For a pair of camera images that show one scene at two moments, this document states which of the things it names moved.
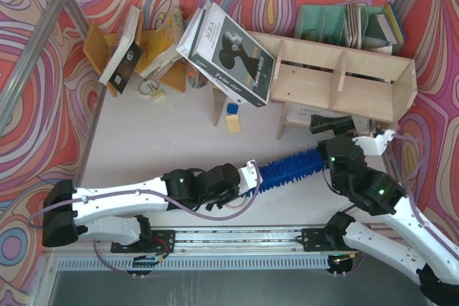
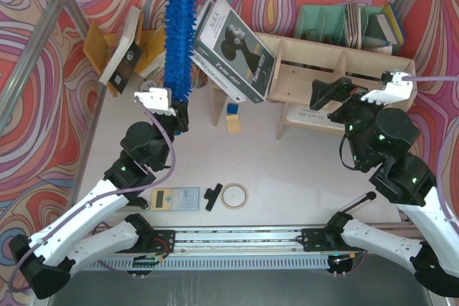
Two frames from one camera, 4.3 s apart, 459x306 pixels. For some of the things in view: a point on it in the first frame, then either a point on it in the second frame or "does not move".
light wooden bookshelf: x=363 y=84 does not move
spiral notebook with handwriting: x=303 y=113 does not move
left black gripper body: x=236 y=177 to x=180 y=115
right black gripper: x=332 y=127 to x=344 y=104
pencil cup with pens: x=196 y=78 does not move
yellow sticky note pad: x=234 y=123 does not move
